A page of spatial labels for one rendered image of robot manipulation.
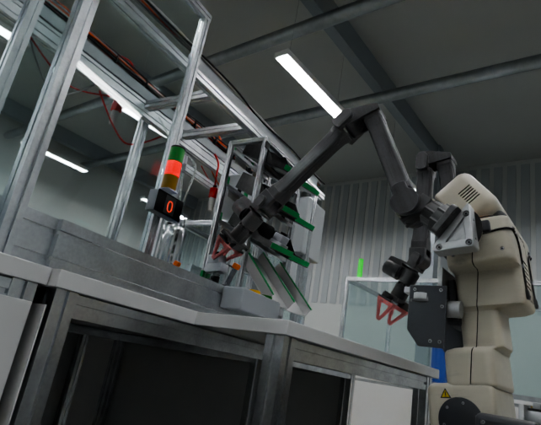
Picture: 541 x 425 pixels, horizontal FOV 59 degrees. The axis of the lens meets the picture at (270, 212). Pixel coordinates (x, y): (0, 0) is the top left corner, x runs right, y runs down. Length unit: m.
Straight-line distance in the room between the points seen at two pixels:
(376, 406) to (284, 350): 4.54
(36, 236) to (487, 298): 1.06
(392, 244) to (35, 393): 10.31
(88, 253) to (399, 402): 4.65
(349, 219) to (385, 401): 6.82
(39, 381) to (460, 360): 0.94
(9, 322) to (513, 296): 1.11
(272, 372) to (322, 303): 10.43
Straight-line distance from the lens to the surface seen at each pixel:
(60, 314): 0.89
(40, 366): 0.88
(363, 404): 5.55
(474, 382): 1.30
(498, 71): 7.10
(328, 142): 1.54
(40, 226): 0.96
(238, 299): 1.29
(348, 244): 11.42
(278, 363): 0.97
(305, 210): 3.38
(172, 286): 1.17
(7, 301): 0.85
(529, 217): 10.32
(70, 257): 0.97
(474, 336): 1.36
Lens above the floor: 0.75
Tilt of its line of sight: 18 degrees up
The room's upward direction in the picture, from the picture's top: 10 degrees clockwise
